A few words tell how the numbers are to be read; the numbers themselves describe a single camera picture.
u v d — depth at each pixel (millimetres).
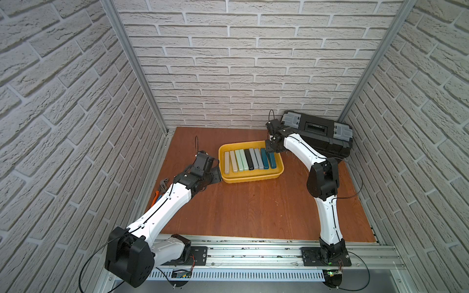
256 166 994
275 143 770
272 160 1003
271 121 805
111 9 697
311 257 730
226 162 1005
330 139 941
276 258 757
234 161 1003
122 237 392
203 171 608
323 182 582
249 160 1005
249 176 957
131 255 386
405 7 689
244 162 1003
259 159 1020
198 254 743
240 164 999
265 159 1033
